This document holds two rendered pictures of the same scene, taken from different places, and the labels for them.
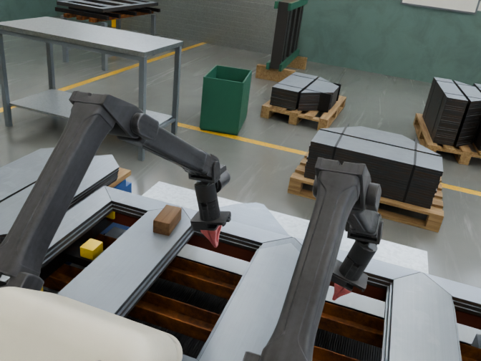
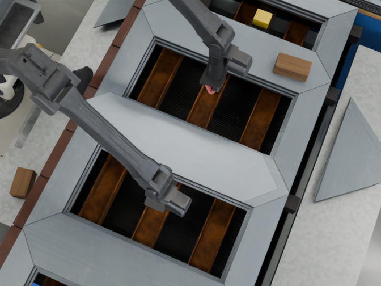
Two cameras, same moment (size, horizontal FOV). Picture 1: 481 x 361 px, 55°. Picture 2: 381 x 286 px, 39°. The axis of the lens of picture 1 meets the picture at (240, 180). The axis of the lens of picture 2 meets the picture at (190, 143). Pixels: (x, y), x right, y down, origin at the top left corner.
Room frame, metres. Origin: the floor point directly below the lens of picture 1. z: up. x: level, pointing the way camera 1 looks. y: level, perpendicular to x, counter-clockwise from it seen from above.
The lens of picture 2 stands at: (1.09, -0.70, 2.58)
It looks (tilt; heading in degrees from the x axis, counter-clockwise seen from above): 70 degrees down; 92
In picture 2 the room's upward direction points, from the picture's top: 6 degrees clockwise
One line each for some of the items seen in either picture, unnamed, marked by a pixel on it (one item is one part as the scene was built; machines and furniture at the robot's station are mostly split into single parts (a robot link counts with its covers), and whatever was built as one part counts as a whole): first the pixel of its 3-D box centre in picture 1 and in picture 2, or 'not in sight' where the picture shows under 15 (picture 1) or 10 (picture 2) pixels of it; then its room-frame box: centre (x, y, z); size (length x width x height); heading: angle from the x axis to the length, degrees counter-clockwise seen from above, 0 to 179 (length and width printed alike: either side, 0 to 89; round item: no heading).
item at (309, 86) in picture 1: (307, 97); not in sight; (5.78, -0.72, 0.18); 1.20 x 0.80 x 0.37; 161
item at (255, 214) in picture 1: (242, 214); (358, 157); (1.67, -0.02, 0.77); 0.45 x 0.20 x 0.04; 75
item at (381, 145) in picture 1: (371, 167); not in sight; (3.64, -1.09, 0.23); 1.20 x 0.80 x 0.47; 73
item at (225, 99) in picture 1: (224, 99); not in sight; (4.91, 0.28, 0.29); 0.61 x 0.46 x 0.57; 174
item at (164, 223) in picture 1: (167, 219); (292, 67); (1.39, 0.24, 0.87); 0.12 x 0.06 x 0.05; 170
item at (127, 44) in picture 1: (91, 84); not in sight; (4.23, 1.50, 0.47); 1.50 x 0.70 x 0.95; 74
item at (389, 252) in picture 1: (275, 230); (342, 197); (1.63, -0.17, 0.73); 1.20 x 0.26 x 0.03; 75
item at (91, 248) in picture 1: (91, 248); (262, 19); (1.27, 0.47, 0.79); 0.06 x 0.05 x 0.04; 165
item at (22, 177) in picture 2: not in sight; (22, 183); (0.51, -0.27, 0.70); 0.10 x 0.06 x 0.05; 86
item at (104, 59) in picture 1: (112, 31); not in sight; (7.36, 2.26, 0.42); 1.66 x 0.84 x 0.85; 164
